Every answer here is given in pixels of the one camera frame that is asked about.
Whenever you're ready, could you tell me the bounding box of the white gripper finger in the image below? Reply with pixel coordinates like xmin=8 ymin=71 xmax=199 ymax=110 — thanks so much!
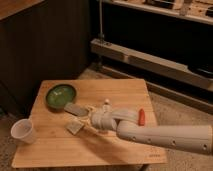
xmin=86 ymin=106 xmax=95 ymax=114
xmin=81 ymin=121 xmax=94 ymax=128

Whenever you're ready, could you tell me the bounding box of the red marker pen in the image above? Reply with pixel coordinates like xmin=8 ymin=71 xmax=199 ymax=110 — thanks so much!
xmin=139 ymin=109 xmax=145 ymax=126

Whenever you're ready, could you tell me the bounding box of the white plastic cup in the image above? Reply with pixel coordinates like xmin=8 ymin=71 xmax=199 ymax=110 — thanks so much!
xmin=11 ymin=119 xmax=36 ymax=144

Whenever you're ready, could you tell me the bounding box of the metal vertical pole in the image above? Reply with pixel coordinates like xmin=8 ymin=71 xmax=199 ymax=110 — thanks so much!
xmin=99 ymin=0 xmax=104 ymax=43

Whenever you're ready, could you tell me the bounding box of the grey eraser block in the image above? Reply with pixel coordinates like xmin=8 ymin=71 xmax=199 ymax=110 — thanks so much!
xmin=64 ymin=103 xmax=89 ymax=117

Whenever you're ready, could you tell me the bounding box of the green ceramic bowl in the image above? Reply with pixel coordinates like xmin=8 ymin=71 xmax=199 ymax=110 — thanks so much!
xmin=45 ymin=84 xmax=77 ymax=110

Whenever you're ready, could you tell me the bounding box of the grey metal shelf beam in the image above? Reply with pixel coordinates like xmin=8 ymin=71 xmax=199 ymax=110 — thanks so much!
xmin=91 ymin=39 xmax=213 ymax=92

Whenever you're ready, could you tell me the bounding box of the upper cluttered shelf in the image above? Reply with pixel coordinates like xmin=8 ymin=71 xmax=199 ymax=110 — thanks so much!
xmin=103 ymin=0 xmax=213 ymax=26

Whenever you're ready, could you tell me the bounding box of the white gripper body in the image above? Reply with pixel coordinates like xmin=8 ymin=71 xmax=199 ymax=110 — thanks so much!
xmin=90 ymin=99 xmax=117 ymax=131

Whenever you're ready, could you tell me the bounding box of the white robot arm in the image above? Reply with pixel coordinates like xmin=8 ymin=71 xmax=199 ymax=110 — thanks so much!
xmin=88 ymin=102 xmax=213 ymax=156

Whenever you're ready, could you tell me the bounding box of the wooden folding table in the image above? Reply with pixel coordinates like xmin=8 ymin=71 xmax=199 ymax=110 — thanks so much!
xmin=12 ymin=79 xmax=167 ymax=168

